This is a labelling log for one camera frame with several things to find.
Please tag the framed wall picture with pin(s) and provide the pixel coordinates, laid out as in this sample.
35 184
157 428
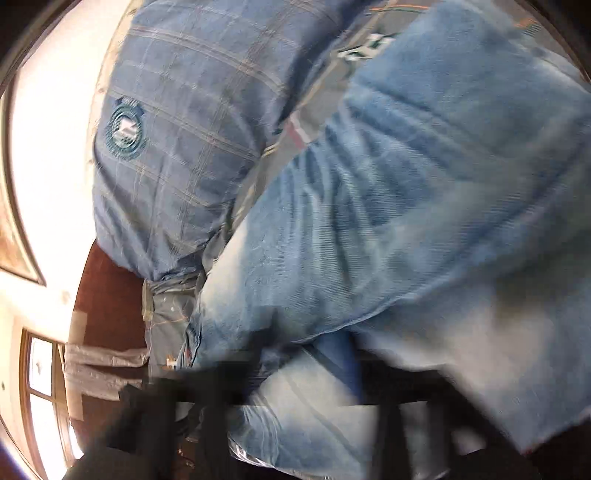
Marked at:
16 240

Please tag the wooden framed window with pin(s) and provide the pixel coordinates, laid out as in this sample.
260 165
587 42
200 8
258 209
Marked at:
44 369

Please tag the light blue denim pants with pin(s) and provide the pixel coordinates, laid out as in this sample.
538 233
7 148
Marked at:
415 207

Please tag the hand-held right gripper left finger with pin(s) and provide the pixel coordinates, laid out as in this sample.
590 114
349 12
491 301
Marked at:
184 390

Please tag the brown wooden headboard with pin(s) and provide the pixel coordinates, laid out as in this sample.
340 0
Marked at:
108 286

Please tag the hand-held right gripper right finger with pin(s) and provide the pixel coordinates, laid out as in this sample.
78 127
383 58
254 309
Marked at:
344 364

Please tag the blue plaid pillow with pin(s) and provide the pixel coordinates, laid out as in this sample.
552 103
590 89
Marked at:
198 138

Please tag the grey printed bed sheet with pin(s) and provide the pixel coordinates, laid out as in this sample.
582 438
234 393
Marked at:
168 323

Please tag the grey hanging cloth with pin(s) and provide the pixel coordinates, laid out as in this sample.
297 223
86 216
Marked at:
101 369

